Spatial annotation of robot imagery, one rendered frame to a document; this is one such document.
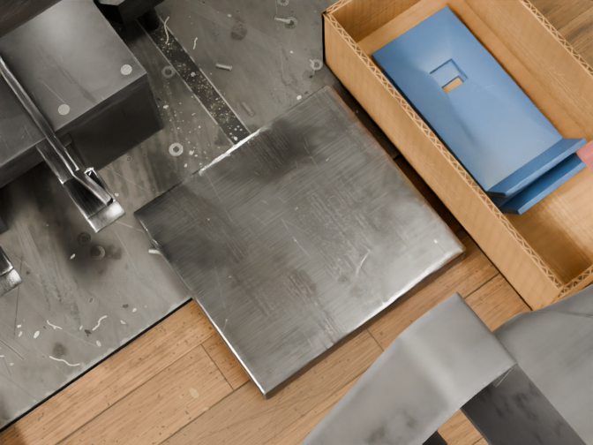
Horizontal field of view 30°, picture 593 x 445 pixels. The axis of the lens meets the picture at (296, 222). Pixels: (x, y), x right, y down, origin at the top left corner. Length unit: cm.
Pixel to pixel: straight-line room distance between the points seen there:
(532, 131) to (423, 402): 48
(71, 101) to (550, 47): 33
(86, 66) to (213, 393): 24
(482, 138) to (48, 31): 31
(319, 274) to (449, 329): 41
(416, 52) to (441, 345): 50
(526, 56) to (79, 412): 40
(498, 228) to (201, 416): 23
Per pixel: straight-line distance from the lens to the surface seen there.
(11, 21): 64
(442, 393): 35
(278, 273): 75
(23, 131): 75
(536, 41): 81
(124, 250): 79
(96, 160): 80
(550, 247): 79
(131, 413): 76
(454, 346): 35
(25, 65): 77
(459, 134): 80
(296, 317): 74
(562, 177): 78
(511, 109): 82
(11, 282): 71
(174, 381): 76
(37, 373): 78
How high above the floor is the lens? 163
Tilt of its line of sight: 69 degrees down
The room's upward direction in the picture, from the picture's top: 6 degrees counter-clockwise
